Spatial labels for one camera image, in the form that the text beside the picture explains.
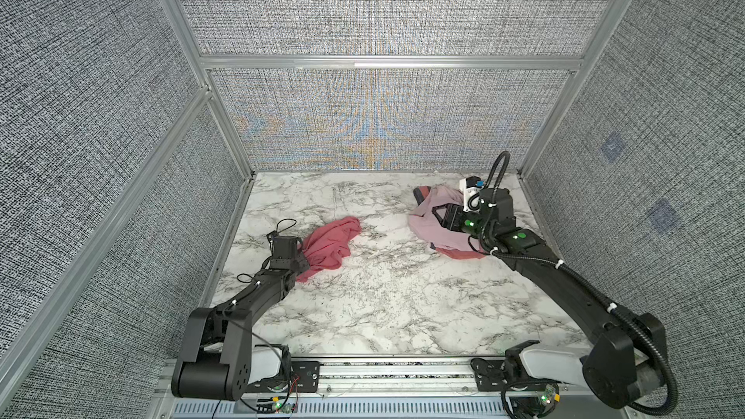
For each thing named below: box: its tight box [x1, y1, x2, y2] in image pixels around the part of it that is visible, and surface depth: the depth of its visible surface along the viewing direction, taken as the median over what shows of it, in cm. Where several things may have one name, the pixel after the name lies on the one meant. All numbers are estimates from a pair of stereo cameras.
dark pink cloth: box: [296, 216, 362, 283], surface depth 94 cm
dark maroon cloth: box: [413, 186, 432, 206], surface depth 115 cm
